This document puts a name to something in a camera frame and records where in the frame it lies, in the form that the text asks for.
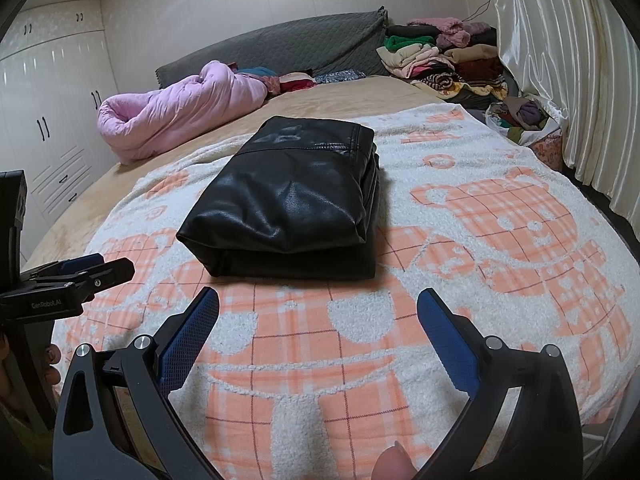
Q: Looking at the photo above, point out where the bed with tan sheet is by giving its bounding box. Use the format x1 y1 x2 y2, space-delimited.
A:
20 75 451 271

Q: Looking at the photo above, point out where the white and orange printed blanket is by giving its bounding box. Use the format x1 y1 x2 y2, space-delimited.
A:
52 102 633 480

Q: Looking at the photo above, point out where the white wardrobe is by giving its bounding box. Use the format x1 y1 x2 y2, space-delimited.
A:
0 2 121 226

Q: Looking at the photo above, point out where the blue floral cloth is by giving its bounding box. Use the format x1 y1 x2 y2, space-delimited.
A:
315 69 366 86

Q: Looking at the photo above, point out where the thin dark cable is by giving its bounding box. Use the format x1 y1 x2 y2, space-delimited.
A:
467 0 497 23

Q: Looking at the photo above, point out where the pink floral storage box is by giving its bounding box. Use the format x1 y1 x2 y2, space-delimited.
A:
529 132 567 172

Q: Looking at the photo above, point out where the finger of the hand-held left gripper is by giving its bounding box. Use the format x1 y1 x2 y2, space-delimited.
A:
62 257 136 303
20 253 106 281

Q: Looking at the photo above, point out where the person's left hand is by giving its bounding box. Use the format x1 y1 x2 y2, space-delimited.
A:
42 344 63 387

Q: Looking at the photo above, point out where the person's right hand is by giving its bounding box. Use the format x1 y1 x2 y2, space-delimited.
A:
372 441 418 480

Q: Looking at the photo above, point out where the red pillow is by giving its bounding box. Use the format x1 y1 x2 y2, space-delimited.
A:
279 72 316 93

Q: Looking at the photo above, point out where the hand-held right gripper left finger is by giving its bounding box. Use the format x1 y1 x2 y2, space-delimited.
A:
52 286 221 480

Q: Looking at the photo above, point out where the white satin curtain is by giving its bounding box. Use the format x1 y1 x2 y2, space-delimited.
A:
487 0 640 221

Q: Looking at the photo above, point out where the pink quilt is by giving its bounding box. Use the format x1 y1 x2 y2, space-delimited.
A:
96 60 269 165

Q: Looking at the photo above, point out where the pile of folded clothes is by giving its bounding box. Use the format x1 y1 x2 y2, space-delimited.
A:
376 16 511 101

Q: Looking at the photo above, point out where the black leather jacket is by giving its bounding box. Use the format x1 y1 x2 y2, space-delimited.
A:
176 115 381 281

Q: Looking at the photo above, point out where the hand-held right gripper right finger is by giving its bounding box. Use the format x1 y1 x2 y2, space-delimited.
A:
416 287 583 480

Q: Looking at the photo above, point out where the grey padded headboard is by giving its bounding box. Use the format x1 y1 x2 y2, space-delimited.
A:
155 6 390 93

